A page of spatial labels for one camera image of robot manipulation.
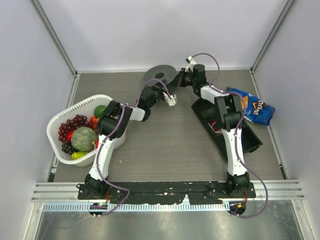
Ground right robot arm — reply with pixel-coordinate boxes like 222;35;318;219
172;64;250;198

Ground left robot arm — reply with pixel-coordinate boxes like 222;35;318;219
77;81;173;200

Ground dark red grape bunch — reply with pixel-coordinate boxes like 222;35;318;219
58;114;93;143

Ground blue Doritos chip bag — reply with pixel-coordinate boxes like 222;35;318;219
226;86;275;126

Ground left aluminium frame post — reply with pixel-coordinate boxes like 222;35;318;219
30;0;78;77

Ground black compartment tray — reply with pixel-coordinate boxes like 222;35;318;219
190;98;264;164

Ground grey perforated cable spool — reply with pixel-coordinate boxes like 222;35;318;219
142;64;177;85

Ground small peach fruits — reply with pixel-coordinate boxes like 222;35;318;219
90;115;99;130

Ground yellow green fruit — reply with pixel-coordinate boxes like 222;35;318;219
71;151;87;160

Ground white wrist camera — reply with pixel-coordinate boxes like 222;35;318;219
163;92;177;107
185;56;197;73

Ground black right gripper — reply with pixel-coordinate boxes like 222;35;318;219
169;68;196;88

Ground red wire bundle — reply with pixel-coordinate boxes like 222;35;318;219
209;120;223;136

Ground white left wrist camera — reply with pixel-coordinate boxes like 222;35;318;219
163;92;177;107

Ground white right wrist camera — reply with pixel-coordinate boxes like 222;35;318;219
185;56;197;73

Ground white plastic fruit basket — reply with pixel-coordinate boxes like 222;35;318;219
46;94;133;170

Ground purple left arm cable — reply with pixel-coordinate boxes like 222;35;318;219
93;78;173;217

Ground green striped melon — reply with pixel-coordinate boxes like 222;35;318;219
71;126;97;153

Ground aluminium frame post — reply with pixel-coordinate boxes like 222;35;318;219
250;0;297;74
30;0;78;77

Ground white slotted cable duct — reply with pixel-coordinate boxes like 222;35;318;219
42;201;230;213

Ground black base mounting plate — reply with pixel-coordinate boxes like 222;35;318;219
76;181;256;205

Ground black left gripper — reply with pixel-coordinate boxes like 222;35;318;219
148;80;171;109

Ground green lime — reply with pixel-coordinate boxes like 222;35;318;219
93;105;107;118

